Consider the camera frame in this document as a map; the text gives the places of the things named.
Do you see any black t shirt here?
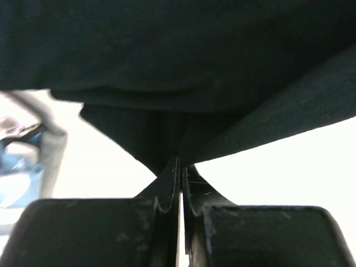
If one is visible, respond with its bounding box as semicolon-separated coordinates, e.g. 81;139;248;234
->
1;1;355;174

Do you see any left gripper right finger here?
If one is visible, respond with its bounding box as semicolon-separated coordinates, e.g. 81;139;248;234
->
182;165;355;267

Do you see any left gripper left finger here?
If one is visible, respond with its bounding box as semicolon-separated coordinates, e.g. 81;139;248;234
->
1;157;181;267

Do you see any folded blue printed t shirt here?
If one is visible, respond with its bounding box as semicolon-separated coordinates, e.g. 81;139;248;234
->
1;126;45;209

